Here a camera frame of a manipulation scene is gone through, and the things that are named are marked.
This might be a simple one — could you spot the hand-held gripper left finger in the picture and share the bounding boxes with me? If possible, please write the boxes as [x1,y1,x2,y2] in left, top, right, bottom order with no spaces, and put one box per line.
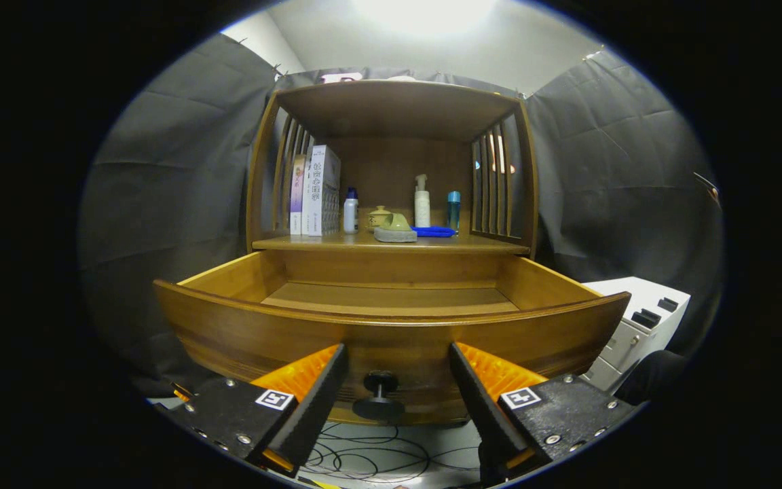
[160,343,350,476]

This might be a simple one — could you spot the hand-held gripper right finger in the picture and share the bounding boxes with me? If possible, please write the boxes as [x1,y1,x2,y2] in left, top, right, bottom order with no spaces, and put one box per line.
[449,341,636,476]

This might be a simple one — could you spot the brown wooden drawer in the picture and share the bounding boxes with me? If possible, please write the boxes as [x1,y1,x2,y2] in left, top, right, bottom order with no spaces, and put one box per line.
[153,250,631,427]

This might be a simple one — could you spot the green brush with grey sponge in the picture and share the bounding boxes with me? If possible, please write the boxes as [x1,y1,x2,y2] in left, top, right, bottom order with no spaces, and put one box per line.
[373,212,418,243]

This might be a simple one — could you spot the wooden countertop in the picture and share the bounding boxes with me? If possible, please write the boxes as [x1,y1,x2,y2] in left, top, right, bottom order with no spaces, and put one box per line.
[252,230,531,257]

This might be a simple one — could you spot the white drawer unit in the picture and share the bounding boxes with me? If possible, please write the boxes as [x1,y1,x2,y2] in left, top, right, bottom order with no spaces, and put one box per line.
[580,276,692,393]

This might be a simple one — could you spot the brown wooden cabinet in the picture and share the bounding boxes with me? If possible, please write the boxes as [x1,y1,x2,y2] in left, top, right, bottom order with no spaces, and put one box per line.
[246,79,540,279]

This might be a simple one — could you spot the white pump bottle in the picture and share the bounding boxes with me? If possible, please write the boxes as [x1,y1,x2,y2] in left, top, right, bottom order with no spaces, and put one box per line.
[414,174,431,228]

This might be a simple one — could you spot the purple book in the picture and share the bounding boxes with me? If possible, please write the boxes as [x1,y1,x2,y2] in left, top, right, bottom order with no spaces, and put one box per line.
[289,154,307,236]

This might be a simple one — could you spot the white patterned book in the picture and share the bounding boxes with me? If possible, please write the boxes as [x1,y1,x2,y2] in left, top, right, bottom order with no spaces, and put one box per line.
[301,145,341,237]

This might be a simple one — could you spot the black backdrop cloth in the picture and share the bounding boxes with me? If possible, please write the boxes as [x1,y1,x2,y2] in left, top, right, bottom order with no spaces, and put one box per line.
[77,33,724,398]

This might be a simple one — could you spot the large ceiling light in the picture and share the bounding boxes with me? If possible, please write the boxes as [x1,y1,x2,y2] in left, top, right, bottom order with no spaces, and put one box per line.
[354,0,500,35]

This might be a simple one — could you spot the black floor cables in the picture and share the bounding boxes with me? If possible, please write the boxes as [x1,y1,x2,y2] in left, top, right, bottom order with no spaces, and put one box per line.
[299,422,483,486]

